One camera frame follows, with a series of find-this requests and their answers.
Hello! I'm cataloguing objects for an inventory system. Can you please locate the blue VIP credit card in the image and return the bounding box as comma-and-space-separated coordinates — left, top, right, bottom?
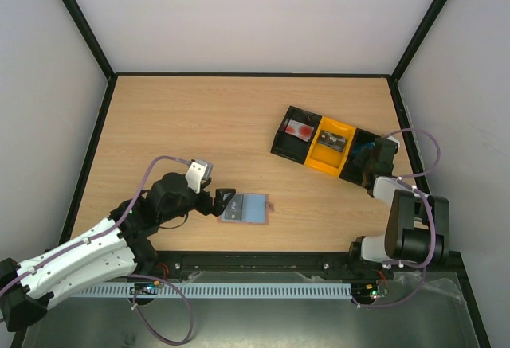
352, 143, 374, 160

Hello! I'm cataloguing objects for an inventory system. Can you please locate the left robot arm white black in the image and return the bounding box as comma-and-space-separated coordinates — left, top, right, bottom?
1, 173, 236, 332

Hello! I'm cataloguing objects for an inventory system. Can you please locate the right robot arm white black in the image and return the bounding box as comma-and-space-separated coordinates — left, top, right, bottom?
347, 137, 450, 278

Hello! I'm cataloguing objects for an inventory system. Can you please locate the grey VIP credit card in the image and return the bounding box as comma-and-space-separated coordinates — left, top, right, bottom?
222, 194, 244, 221

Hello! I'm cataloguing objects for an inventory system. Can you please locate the dark card in yellow bin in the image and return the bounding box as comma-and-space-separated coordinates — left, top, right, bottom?
317, 131, 347, 152

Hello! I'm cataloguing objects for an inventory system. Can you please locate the red white card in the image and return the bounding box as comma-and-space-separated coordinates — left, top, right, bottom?
284, 119, 315, 142

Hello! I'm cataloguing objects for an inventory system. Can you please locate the black bin right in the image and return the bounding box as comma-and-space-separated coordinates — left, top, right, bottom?
339, 129, 399, 188

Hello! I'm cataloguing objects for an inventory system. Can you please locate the black bin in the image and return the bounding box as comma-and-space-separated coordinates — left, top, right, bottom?
270, 106, 322, 165
339, 129, 399, 188

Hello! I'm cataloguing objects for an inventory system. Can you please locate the yellow bin middle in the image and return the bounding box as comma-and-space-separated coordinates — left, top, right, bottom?
304, 116, 356, 178

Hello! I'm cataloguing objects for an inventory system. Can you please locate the black bin left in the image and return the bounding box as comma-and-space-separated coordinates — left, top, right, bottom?
270, 106, 322, 165

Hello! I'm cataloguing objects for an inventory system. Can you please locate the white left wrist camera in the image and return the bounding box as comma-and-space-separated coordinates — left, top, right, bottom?
185, 159, 214, 194

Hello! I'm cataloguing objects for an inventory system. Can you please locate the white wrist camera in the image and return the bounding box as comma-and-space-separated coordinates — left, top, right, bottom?
185, 159, 214, 194
384, 135, 401, 152

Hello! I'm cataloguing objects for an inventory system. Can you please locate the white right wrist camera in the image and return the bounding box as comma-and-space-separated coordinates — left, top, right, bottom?
384, 135, 401, 152

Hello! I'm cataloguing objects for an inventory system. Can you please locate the black aluminium front rail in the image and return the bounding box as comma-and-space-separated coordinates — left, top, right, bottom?
41, 248, 463, 280

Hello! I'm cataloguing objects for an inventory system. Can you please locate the light blue slotted cable duct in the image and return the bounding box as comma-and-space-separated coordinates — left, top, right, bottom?
74, 282, 351, 299

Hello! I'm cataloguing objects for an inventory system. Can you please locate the black frame post right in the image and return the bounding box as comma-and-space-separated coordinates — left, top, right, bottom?
391, 0, 448, 82

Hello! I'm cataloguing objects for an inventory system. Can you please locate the black frame post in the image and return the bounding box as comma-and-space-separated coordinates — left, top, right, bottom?
61, 0, 116, 80
391, 0, 448, 82

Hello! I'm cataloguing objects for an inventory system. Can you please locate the black frame post left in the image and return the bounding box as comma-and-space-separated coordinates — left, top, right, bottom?
61, 0, 116, 80

